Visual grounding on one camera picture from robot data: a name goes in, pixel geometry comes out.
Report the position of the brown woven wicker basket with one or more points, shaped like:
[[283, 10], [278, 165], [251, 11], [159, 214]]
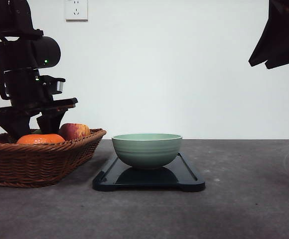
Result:
[[43, 160]]

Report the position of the red striped apple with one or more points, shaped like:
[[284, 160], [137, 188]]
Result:
[[72, 131]]

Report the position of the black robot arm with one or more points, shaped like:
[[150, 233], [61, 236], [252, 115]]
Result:
[[23, 52]]

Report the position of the black rectangular tray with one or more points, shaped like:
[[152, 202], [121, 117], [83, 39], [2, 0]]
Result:
[[180, 174]]

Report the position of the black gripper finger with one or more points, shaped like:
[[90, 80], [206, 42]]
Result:
[[276, 63], [274, 44]]

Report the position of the white wall power socket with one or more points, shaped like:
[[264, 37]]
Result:
[[76, 11]]

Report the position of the orange tangerine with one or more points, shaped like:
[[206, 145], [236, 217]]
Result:
[[40, 139]]

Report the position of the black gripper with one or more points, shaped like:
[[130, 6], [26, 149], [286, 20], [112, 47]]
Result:
[[30, 92]]

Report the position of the green ceramic bowl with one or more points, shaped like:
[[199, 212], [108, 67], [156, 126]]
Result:
[[146, 150]]

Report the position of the green avocado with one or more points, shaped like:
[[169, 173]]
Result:
[[38, 131]]

